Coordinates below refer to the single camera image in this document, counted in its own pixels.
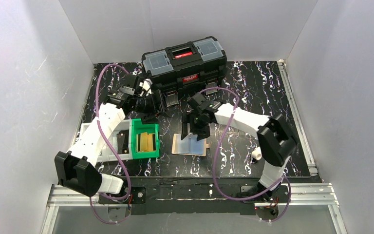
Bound yellow cards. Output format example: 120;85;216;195
136;132;156;153

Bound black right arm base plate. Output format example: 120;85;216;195
236;185;290;208

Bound black plastic toolbox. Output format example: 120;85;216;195
141;36;227;97

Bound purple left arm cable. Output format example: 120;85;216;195
88;63;132;225

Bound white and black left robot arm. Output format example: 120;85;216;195
55;75;167;197

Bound aluminium front rail frame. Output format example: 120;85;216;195
40;184;349;234

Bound green plastic bin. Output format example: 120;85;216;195
129;118;160;159

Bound white plastic bin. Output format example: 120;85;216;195
78;120;134;162

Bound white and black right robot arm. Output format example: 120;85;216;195
181;93;297;201

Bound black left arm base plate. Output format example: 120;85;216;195
98;186;147;204

